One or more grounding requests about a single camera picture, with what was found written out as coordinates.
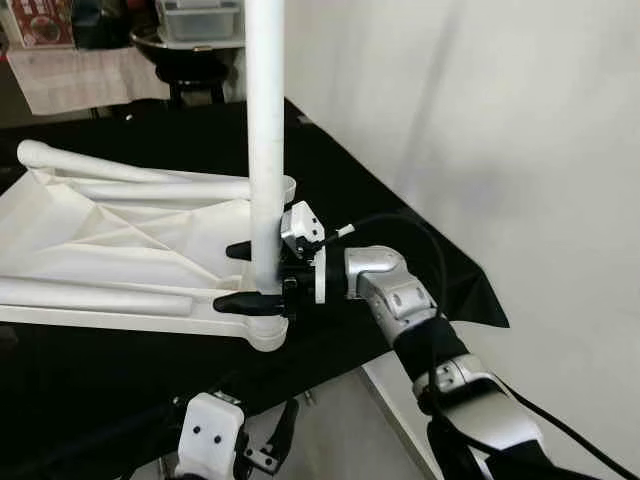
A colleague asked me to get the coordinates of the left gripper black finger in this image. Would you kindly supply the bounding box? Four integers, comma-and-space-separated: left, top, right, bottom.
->
258, 398, 300, 463

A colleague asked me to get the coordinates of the white plastic children table top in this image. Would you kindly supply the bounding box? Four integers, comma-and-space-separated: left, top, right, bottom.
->
0, 165, 299, 353

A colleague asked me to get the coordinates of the black round stool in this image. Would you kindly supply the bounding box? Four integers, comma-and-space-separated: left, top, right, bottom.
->
165, 75, 231, 106

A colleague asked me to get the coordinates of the black wok pan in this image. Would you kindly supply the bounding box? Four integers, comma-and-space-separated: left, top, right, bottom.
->
130, 28, 246, 81

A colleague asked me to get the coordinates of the pale patterned cloth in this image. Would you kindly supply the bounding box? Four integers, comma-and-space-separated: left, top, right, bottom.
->
5, 45, 171, 116

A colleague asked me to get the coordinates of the clear plastic storage box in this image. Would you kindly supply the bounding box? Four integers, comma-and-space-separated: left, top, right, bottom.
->
160, 0, 244, 43

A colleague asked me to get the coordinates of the black plastic bag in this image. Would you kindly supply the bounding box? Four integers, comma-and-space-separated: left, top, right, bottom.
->
72, 0, 161, 51

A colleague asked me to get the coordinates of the red printed cardboard box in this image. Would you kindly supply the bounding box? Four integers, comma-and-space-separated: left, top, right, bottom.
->
0, 0, 73, 49

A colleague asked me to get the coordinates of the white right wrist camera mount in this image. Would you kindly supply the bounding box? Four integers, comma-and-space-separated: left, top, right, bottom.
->
278, 200, 329, 306

